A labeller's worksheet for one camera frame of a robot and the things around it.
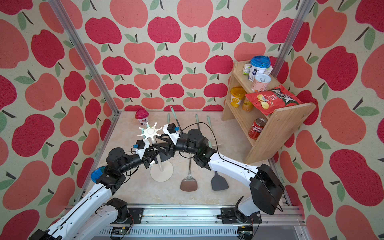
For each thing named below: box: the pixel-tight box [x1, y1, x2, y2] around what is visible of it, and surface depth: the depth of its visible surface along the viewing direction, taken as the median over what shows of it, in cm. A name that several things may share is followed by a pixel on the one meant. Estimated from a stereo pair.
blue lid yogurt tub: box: [248, 55, 271, 82], surface depth 72 cm
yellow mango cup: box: [230, 86, 247, 108], surface depth 92 cm
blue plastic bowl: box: [90, 166, 106, 183], surface depth 80 cm
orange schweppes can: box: [242, 96, 254, 113], surface depth 91 cm
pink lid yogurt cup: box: [135, 109, 149, 126], surface depth 110 cm
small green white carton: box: [243, 63, 251, 75], surface depth 80 cm
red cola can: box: [248, 117, 267, 140], surface depth 75 cm
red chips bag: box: [245, 85, 304, 116], surface depth 64 cm
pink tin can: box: [251, 73, 272, 92], surface depth 70 cm
